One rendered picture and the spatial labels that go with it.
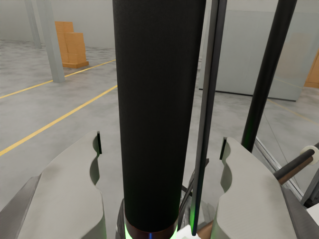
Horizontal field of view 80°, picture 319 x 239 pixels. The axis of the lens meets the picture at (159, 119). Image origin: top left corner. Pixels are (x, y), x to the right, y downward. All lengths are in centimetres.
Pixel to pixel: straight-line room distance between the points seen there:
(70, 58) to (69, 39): 68
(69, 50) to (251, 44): 627
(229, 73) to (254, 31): 111
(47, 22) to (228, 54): 473
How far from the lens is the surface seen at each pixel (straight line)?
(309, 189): 90
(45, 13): 623
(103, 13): 1414
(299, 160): 35
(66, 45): 850
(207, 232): 22
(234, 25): 553
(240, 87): 578
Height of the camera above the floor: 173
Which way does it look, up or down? 27 degrees down
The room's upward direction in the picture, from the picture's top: 3 degrees clockwise
